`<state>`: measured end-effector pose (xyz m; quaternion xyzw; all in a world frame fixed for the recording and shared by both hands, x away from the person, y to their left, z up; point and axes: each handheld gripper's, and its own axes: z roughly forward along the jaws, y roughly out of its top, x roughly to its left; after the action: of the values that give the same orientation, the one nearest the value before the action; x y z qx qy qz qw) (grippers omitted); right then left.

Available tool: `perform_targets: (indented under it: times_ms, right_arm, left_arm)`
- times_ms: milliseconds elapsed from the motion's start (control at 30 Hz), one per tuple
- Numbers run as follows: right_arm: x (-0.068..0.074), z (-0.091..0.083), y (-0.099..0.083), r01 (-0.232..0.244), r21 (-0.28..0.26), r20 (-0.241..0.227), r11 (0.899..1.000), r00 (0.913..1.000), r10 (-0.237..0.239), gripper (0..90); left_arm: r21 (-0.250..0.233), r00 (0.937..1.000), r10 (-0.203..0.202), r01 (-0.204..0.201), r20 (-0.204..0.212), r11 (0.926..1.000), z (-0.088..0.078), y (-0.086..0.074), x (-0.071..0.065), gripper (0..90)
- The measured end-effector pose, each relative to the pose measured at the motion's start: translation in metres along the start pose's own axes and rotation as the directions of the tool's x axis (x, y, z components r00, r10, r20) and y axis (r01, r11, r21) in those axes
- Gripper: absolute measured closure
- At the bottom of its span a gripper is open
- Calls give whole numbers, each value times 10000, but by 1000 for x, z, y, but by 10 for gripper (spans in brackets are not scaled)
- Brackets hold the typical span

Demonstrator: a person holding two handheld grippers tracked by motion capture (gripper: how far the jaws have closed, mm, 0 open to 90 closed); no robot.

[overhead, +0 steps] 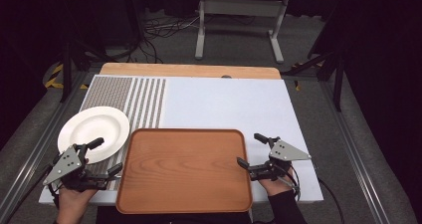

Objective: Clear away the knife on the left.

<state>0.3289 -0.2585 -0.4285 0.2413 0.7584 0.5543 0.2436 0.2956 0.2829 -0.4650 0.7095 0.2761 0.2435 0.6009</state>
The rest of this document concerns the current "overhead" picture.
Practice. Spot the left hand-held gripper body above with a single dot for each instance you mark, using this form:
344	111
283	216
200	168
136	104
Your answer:
64	166

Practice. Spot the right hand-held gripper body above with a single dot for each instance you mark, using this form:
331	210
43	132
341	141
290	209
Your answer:
285	152

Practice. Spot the white round plate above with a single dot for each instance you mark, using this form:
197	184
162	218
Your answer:
93	127

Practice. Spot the brown wooden tray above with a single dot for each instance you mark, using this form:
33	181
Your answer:
182	171

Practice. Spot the person's right hand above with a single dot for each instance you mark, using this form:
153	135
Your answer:
275	187

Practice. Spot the person's left hand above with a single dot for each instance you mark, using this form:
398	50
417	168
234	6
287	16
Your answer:
71	205

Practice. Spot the person's dark clothing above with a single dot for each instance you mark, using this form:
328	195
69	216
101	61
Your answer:
106	218

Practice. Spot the white table cover board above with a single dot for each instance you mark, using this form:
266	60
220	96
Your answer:
219	104

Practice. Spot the grey striped placemat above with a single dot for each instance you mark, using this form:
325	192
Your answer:
132	98

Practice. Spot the yellow black hazard tape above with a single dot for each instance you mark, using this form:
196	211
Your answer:
297	84
53	79

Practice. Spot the dark round table grommet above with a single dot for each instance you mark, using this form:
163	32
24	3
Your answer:
226	76

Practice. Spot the black metal stand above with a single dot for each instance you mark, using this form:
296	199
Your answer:
67	71
338	84

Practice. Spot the light wooden table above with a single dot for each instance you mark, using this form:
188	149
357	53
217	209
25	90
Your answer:
185	70

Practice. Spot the aluminium floor rail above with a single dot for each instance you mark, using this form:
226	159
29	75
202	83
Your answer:
36	151
355	151

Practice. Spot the grey metal desk frame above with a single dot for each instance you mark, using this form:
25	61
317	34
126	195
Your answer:
242	6

